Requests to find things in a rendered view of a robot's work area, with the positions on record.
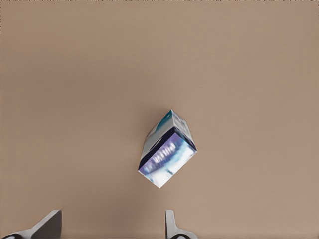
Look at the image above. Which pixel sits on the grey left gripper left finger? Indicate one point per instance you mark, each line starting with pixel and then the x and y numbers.
pixel 47 225

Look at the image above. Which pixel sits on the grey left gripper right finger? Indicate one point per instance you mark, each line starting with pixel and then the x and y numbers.
pixel 170 225

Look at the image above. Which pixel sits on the blue and white printed box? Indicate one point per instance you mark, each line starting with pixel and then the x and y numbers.
pixel 165 154

